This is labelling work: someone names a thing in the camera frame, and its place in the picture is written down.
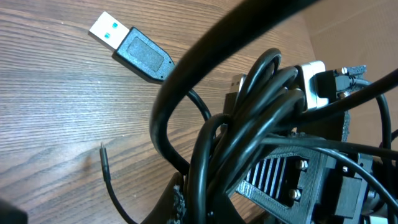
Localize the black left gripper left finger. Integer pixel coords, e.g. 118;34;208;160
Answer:
149;172;187;224

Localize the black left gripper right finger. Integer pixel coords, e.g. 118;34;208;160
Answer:
208;187;246;224

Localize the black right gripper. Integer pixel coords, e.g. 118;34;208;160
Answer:
236;108;398;224

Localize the thick black USB cable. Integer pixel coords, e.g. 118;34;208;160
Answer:
88;0;321;224

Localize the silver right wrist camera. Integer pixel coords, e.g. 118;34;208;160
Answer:
295;60;329;111

